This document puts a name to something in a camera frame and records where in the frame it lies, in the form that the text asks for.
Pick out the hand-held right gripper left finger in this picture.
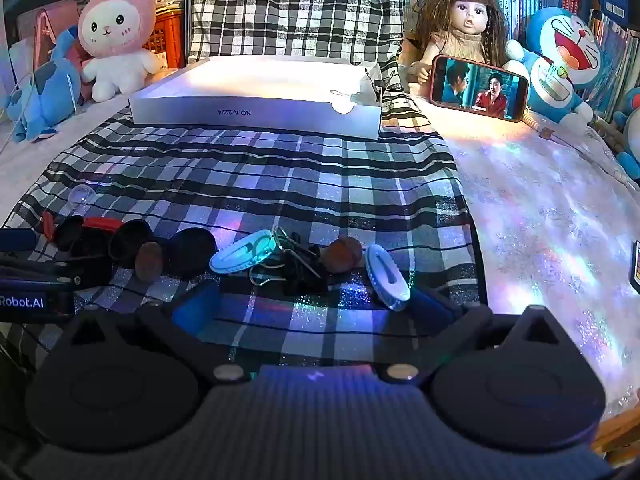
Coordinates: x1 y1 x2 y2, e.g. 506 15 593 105
47 281 253 386

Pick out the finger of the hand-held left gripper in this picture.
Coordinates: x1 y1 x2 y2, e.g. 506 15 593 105
0 228 37 252
0 253 84 289

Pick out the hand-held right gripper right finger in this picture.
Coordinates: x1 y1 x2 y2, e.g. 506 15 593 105
381 287 587 385

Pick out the black round disc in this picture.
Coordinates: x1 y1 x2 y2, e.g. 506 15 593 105
70 240 115 288
164 228 218 278
109 221 156 268
52 216 86 253

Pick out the white blue hair clip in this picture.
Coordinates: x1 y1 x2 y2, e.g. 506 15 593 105
365 244 412 312

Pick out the brown wooden ball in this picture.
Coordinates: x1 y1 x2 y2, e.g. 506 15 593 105
135 241 165 282
322 236 363 273

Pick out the white teal hair clip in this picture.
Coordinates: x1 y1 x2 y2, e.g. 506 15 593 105
209 230 276 275

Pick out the red hair clip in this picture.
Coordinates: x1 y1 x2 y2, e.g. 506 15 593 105
41 211 125 241

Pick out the black binder clip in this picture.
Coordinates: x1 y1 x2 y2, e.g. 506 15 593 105
272 227 323 281
249 260 331 297
330 69 385 107

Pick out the white cardboard box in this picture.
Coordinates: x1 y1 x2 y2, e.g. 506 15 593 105
127 55 383 141

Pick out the clear plastic dome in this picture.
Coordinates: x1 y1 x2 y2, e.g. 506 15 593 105
67 185 97 211

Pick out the blue spotted plush toy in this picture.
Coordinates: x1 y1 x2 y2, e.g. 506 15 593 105
7 27 83 143

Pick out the black white plaid cloth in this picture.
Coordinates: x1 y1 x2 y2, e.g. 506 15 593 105
0 0 488 366

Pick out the pink box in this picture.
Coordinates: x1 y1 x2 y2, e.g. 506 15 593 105
17 7 66 71

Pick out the smartphone in red case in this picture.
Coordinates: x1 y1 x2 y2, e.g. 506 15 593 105
430 54 530 122

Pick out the pink white bunny plush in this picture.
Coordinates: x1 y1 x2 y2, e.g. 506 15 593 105
77 0 163 102

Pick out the red plastic crate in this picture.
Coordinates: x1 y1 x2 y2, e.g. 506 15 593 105
145 10 188 71

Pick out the small blue plush toy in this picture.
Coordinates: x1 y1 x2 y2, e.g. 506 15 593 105
612 87 640 181

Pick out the long-haired baby doll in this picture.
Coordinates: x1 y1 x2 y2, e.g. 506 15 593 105
400 0 511 96

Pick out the blue robot cat plush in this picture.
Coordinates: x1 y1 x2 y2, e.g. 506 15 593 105
505 7 608 128

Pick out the braided charging cable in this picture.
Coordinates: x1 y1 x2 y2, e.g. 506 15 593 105
522 110 626 161

